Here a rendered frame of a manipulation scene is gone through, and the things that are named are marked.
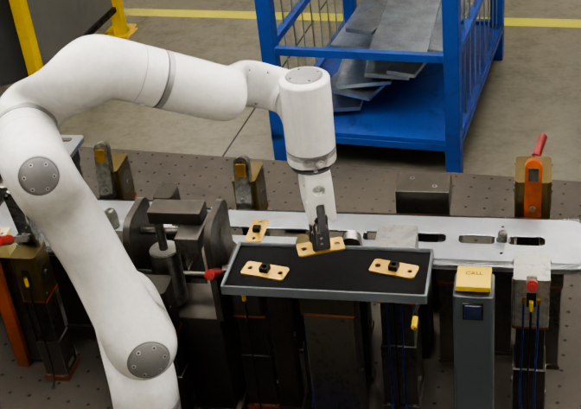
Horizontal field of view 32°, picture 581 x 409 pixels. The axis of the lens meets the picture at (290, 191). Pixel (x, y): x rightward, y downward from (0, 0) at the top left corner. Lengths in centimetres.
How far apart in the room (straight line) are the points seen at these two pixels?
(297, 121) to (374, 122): 269
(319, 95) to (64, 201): 43
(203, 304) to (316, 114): 63
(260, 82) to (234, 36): 400
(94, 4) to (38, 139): 422
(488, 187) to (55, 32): 299
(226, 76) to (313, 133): 18
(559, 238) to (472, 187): 75
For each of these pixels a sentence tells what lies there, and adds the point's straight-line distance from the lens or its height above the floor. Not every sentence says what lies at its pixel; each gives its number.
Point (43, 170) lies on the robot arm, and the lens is 149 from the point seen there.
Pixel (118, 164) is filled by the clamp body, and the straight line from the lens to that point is 252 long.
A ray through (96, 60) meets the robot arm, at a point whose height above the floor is 167.
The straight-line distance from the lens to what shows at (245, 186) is 236.
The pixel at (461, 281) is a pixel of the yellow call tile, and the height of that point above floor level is 116.
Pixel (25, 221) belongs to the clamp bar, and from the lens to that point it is 224.
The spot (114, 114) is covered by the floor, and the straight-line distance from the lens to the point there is 509.
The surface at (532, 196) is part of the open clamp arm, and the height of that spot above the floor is 103.
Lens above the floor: 228
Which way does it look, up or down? 32 degrees down
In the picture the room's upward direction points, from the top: 7 degrees counter-clockwise
